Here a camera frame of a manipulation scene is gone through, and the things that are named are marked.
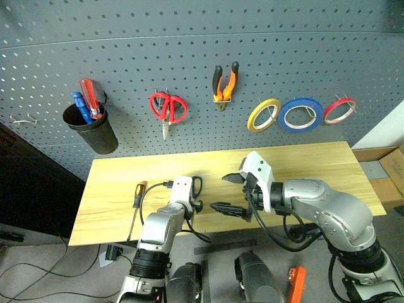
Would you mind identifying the yellow tape roll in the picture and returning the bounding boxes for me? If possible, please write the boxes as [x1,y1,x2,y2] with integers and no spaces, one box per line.
[246,98,282,134]

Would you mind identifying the black floor cable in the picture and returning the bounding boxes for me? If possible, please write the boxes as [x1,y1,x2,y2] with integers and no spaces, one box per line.
[0,235,133,300]

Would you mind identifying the orange and black pliers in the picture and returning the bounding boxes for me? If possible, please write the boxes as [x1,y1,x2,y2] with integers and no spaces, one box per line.
[211,61,240,112]

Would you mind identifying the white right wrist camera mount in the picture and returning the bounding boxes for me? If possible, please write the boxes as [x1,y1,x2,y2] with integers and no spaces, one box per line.
[239,150,274,213]

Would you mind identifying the empty metal pegboard hook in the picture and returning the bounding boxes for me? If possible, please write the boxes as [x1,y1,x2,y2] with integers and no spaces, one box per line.
[10,113,39,127]

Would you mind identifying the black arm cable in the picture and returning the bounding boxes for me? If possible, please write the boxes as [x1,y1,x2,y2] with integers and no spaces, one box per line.
[246,189,324,253]
[138,180,213,244]

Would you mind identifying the metal hook of red tape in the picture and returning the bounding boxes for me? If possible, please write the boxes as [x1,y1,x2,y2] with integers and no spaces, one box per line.
[335,93,359,116]

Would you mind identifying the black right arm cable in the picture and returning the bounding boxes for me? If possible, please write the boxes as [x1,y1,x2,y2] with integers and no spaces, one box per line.
[246,189,324,253]

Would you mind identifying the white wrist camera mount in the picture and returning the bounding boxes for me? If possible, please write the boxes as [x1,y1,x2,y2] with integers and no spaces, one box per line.
[169,175,194,211]
[239,150,274,213]

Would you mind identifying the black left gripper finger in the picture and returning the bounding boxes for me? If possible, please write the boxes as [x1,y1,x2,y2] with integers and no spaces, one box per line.
[191,175,203,199]

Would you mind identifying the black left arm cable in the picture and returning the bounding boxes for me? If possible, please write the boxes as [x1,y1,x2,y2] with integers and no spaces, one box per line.
[138,180,213,244]

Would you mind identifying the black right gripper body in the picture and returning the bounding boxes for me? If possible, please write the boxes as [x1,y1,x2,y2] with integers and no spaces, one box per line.
[242,173,264,223]

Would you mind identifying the blue tape roll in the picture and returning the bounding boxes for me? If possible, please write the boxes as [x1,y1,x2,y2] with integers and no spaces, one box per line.
[278,97,324,133]

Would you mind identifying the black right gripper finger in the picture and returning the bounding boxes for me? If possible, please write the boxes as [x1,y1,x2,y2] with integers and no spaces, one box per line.
[222,172,246,187]
[209,201,247,218]

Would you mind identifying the black and orange screwdriver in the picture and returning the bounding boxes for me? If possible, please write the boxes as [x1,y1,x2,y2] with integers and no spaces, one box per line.
[126,181,148,243]

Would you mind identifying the black pegboard cup holder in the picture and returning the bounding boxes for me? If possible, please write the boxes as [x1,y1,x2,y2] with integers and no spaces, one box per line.
[62,102,119,155]

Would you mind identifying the orange plastic object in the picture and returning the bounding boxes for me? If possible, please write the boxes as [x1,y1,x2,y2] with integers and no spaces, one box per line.
[287,265,307,303]

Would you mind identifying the blue handled screwdriver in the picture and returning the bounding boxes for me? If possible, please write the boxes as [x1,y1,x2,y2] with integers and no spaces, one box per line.
[71,91,95,124]

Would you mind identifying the red handled scissors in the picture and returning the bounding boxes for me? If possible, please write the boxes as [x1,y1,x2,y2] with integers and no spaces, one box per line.
[148,91,189,141]

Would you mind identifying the red handled screwdriver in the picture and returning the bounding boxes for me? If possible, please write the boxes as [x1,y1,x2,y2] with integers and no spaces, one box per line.
[78,78,104,120]

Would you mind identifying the red tape roll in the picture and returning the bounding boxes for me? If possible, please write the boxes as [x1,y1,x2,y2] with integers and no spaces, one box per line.
[323,97,359,126]

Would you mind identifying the grey metal pegboard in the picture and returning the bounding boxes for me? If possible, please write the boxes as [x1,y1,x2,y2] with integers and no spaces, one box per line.
[0,0,404,182]

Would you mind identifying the brown cardboard box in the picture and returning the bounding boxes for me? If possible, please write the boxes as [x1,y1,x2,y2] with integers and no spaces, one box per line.
[352,145,404,211]

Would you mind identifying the dark rounded shape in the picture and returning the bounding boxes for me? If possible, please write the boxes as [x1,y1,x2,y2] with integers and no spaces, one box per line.
[167,262,203,303]
[234,252,287,303]

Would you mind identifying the grey metal strip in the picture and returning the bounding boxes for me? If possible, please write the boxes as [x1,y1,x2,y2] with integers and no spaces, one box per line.
[193,239,258,256]

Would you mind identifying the dark cabinet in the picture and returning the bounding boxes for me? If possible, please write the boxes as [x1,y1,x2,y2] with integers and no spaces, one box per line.
[0,121,88,239]

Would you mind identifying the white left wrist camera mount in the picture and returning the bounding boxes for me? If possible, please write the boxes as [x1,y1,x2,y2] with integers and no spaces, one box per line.
[169,175,194,211]

